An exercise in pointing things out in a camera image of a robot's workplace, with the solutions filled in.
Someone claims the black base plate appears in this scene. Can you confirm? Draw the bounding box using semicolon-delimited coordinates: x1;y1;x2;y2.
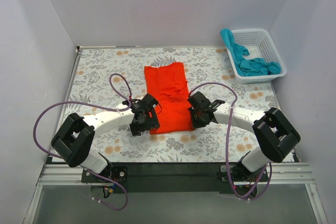
81;162;272;195

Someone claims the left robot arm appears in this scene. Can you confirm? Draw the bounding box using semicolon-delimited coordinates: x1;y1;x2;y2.
51;94;160;182

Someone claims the teal t-shirt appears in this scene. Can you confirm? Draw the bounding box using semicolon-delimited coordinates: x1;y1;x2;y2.
220;29;281;77

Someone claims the orange t-shirt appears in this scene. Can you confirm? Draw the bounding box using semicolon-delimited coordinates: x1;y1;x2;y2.
144;62;193;135

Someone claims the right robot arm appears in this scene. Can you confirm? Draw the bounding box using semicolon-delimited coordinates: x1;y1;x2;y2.
188;91;301;181

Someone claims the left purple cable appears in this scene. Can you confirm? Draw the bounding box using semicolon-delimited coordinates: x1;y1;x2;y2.
32;73;133;211

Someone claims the aluminium frame rail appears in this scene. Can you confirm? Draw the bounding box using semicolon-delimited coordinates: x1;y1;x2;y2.
38;162;316;185

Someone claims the white plastic basket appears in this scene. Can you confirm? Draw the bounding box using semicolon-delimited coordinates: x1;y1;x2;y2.
227;29;287;84

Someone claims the floral table mat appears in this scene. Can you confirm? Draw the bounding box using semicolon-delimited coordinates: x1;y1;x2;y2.
62;47;278;163

